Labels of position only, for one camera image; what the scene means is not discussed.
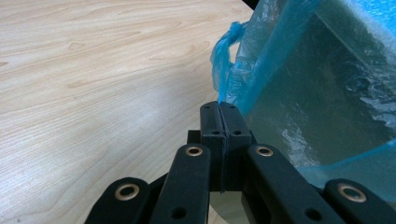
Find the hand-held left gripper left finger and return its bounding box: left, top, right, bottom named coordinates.
left=199, top=101, right=226, bottom=193

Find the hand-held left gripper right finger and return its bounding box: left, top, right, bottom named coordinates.
left=219, top=102, right=252, bottom=192

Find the blue plastic trash bag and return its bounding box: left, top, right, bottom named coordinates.
left=209, top=0, right=396, bottom=203

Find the olive green trash bin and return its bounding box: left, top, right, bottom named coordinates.
left=244, top=6, right=396, bottom=167

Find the dark object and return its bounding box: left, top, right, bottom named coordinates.
left=242, top=0, right=261, bottom=10

